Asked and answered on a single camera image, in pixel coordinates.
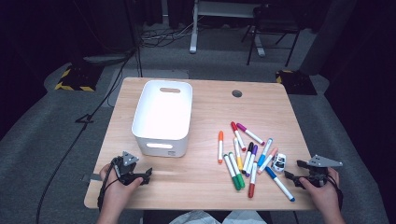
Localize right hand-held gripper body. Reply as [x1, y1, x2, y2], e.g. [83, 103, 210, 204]
[303, 154, 344, 189]

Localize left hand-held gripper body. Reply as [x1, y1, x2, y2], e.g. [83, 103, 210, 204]
[111, 151, 143, 187]

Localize white toy police car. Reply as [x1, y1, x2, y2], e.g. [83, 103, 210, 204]
[271, 152, 288, 174]

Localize pink marker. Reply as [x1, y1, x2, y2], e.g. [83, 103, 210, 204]
[257, 147, 278, 175]

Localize light blue marker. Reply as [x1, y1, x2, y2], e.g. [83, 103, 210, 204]
[257, 137, 274, 168]

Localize purple marker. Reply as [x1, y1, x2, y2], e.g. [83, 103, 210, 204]
[245, 144, 259, 178]

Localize black marker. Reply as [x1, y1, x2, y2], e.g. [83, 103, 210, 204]
[241, 141, 255, 175]

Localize magenta marker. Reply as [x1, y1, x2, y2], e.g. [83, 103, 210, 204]
[235, 122, 266, 147]

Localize white plastic bin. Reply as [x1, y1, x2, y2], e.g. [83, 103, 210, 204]
[131, 79, 193, 158]

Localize light green marker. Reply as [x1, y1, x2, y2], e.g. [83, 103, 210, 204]
[228, 151, 246, 189]

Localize yellow marker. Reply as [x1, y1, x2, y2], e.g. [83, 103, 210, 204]
[233, 136, 244, 172]

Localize dark green marker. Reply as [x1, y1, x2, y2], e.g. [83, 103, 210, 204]
[222, 153, 242, 191]

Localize orange marker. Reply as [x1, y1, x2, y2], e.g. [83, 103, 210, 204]
[217, 130, 225, 164]

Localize person's right hand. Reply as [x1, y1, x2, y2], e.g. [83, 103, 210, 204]
[299, 167, 344, 216]

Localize person's left hand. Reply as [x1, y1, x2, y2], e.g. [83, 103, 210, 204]
[98, 163, 145, 216]

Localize grey tape strip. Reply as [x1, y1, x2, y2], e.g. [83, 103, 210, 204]
[82, 173, 104, 182]

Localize person's light grey trousers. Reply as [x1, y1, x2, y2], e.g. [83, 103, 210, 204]
[168, 210, 268, 224]

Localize black yellow striped floor base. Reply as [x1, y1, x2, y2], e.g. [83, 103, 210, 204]
[275, 69, 318, 96]
[54, 63, 104, 92]

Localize grey curtain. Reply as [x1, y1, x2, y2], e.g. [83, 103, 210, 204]
[299, 0, 358, 76]

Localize black stand pole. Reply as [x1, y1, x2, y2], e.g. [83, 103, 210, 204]
[124, 0, 144, 78]

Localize black chair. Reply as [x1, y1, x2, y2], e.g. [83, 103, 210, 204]
[241, 4, 303, 67]

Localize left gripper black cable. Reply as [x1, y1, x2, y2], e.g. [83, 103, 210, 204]
[96, 157, 120, 213]

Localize long black floor cable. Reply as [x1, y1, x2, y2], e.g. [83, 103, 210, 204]
[35, 46, 139, 224]

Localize bundle of floor cables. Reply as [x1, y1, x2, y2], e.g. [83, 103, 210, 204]
[139, 21, 195, 48]

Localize white desk frame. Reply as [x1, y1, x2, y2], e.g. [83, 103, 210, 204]
[189, 0, 269, 58]

